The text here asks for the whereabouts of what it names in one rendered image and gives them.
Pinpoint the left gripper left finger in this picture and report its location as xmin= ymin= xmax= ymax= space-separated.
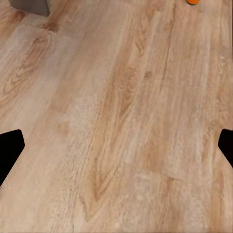
xmin=0 ymin=129 xmax=25 ymax=186

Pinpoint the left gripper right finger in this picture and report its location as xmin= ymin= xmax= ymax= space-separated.
xmin=218 ymin=129 xmax=233 ymax=167

